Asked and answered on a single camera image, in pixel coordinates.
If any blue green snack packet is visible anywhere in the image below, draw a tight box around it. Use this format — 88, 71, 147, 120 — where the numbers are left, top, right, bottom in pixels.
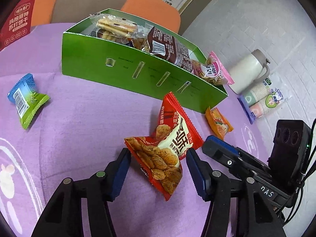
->
7, 73, 51, 130

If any pack of paper cups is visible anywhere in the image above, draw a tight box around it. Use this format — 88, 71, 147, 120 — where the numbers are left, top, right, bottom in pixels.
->
237, 74, 293, 125

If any red nugget snack packet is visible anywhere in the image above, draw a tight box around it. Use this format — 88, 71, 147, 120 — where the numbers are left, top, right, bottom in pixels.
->
124, 136, 183, 201
151, 92, 204, 160

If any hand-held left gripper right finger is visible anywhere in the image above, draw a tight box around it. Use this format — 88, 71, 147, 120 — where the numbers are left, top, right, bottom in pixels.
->
186, 148, 289, 237

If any pink snack packet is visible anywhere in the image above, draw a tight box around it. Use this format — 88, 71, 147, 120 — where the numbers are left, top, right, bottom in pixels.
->
193, 51, 234, 86

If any white thermos jug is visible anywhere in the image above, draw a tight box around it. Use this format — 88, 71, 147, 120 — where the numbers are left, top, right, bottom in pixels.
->
227, 49, 271, 95

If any brown cardboard sheet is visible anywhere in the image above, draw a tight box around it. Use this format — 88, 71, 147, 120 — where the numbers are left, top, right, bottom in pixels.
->
51, 0, 135, 25

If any orange chair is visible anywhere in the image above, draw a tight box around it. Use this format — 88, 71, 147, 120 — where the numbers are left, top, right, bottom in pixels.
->
120, 0, 182, 34

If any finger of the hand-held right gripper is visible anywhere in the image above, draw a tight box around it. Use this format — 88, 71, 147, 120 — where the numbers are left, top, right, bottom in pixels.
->
206, 135, 269, 168
202, 142, 272, 178

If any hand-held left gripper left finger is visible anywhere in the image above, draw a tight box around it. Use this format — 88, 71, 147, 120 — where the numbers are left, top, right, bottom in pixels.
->
31, 148, 132, 237

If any red cracker box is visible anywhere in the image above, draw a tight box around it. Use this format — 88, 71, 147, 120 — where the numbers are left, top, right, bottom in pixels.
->
0, 0, 39, 51

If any clear cracker packet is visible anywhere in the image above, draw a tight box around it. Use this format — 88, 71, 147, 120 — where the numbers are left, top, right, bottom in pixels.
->
89, 13, 139, 40

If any green cardboard box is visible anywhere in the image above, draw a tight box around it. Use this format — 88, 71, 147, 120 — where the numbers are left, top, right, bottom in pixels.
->
62, 8, 229, 115

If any dark brown snack packet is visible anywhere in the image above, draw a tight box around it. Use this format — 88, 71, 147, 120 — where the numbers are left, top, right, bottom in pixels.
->
146, 26, 194, 73

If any small orange snack packet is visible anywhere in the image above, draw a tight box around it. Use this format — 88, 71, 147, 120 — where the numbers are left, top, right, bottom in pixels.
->
205, 107, 234, 140

